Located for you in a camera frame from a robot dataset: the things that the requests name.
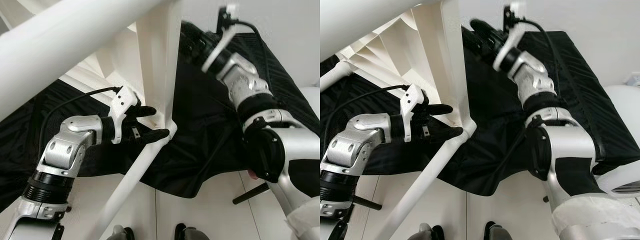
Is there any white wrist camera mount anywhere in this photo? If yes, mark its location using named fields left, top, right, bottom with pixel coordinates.
left=492, top=2, right=527, bottom=72
left=202, top=4, right=240, bottom=72
left=108, top=86, right=141, bottom=145
left=400, top=83, right=431, bottom=143

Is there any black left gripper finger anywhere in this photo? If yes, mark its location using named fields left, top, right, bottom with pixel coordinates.
left=135, top=128, right=171, bottom=144
left=425, top=103, right=454, bottom=118
left=427, top=126, right=464, bottom=142
left=131, top=105, right=157, bottom=120

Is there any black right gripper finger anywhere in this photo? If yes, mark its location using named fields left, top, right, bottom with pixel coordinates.
left=179, top=21, right=202, bottom=47
left=469, top=18, right=496, bottom=39

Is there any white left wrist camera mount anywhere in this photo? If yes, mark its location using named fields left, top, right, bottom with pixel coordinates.
left=400, top=83, right=431, bottom=143
left=108, top=86, right=141, bottom=145

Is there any black tablecloth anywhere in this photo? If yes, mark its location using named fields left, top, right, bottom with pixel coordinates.
left=0, top=32, right=321, bottom=211
left=320, top=30, right=640, bottom=197

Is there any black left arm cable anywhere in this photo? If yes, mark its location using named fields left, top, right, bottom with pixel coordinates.
left=39, top=86, right=124, bottom=152
left=332, top=84, right=412, bottom=131

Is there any white rounded plastic appliance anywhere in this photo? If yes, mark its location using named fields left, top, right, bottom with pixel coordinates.
left=594, top=85, right=640, bottom=197
left=300, top=85, right=321, bottom=117

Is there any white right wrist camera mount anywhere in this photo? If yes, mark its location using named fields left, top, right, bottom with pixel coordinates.
left=202, top=4, right=240, bottom=72
left=492, top=2, right=527, bottom=72

